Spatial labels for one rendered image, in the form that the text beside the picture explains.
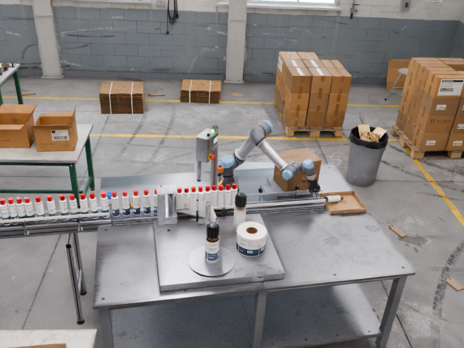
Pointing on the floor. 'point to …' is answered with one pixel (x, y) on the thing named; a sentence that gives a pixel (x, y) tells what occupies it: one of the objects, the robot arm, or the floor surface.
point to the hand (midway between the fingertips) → (315, 196)
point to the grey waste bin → (363, 164)
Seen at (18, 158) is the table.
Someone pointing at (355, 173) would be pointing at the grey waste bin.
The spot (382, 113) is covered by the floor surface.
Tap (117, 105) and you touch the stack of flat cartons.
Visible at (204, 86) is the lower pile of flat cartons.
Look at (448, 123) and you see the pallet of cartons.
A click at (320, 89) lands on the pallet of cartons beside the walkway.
